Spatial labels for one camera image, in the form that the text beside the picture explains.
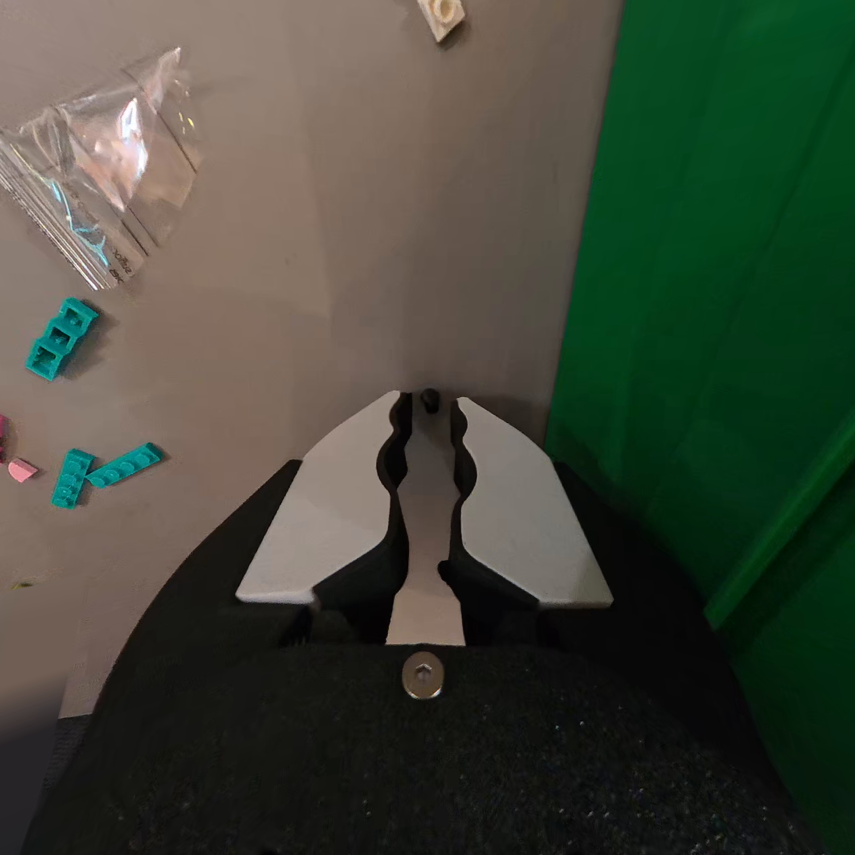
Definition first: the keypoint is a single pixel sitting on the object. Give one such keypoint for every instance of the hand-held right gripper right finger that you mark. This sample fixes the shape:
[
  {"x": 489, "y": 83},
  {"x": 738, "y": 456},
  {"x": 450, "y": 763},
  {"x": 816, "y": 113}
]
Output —
[{"x": 528, "y": 534}]

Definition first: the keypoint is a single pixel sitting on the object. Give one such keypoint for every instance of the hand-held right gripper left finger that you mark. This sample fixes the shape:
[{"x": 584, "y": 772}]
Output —
[{"x": 320, "y": 528}]

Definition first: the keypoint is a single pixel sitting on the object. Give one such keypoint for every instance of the small black lego pin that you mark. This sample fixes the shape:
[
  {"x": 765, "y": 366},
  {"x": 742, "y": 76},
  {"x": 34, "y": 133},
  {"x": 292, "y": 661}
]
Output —
[{"x": 429, "y": 399}]

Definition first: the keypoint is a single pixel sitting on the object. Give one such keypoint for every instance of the small teal lego piece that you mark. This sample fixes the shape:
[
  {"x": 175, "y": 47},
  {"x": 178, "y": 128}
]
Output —
[{"x": 125, "y": 465}]

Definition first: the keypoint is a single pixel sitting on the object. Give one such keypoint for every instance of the teal lego plate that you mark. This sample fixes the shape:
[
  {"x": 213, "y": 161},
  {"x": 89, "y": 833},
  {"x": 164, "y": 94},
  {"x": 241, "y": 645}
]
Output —
[
  {"x": 61, "y": 340},
  {"x": 72, "y": 478}
]

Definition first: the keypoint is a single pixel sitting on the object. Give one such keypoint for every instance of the small pink lego tile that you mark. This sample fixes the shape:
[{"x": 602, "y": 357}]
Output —
[{"x": 21, "y": 471}]

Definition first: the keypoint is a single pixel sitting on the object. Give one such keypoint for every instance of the small white square lego plate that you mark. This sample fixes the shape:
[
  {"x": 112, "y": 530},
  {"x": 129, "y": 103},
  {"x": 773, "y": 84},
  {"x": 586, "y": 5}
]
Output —
[{"x": 443, "y": 17}]

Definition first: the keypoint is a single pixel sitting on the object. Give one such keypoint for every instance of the green plastic bin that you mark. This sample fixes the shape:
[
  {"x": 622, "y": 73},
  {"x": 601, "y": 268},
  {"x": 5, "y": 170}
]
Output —
[{"x": 708, "y": 334}]

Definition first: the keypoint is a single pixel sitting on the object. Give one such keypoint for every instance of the clear plastic bag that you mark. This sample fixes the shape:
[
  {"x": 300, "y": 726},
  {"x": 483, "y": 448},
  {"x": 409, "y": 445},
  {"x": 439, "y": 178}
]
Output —
[{"x": 107, "y": 173}]

